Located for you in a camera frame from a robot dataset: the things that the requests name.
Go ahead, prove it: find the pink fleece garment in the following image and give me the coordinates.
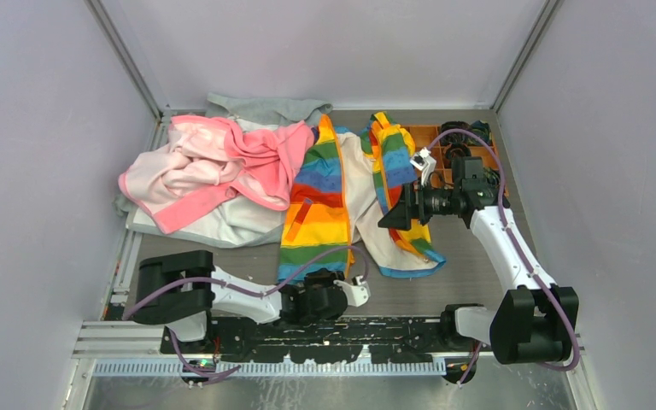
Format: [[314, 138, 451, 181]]
[[118, 115, 315, 234]]

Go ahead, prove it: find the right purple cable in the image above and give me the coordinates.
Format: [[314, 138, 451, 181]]
[[426, 128, 582, 387]]

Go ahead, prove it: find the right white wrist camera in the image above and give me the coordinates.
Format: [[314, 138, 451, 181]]
[[410, 147, 436, 187]]

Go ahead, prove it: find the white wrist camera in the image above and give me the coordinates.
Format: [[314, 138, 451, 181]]
[[410, 147, 436, 187], [333, 275, 371, 307]]

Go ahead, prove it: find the rainbow striped zip jacket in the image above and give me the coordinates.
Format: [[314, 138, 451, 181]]
[[278, 112, 446, 281]]

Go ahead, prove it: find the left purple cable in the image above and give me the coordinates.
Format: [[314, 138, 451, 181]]
[[121, 244, 370, 386]]

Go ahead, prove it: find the grey white garment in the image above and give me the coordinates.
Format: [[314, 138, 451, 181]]
[[115, 93, 333, 249]]

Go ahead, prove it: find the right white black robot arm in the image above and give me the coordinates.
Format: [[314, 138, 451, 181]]
[[378, 150, 580, 371]]

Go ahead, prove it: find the orange compartment tray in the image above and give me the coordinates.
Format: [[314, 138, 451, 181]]
[[407, 125, 500, 188]]

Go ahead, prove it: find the dark rolled tie back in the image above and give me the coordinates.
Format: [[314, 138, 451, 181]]
[[439, 121, 470, 146]]

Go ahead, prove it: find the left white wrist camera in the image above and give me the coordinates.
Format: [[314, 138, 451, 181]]
[[333, 275, 371, 307]]

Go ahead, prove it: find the silver slotted aluminium rail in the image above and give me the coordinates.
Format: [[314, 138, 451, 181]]
[[92, 357, 446, 378]]

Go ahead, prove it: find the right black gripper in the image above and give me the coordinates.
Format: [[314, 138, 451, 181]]
[[378, 176, 461, 231]]

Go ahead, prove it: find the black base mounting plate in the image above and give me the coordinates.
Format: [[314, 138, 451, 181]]
[[179, 316, 477, 364]]

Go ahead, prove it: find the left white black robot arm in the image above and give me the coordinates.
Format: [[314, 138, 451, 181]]
[[123, 250, 349, 353]]

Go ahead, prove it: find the purple cable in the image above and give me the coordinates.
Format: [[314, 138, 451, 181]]
[[121, 244, 370, 386], [426, 128, 582, 387]]

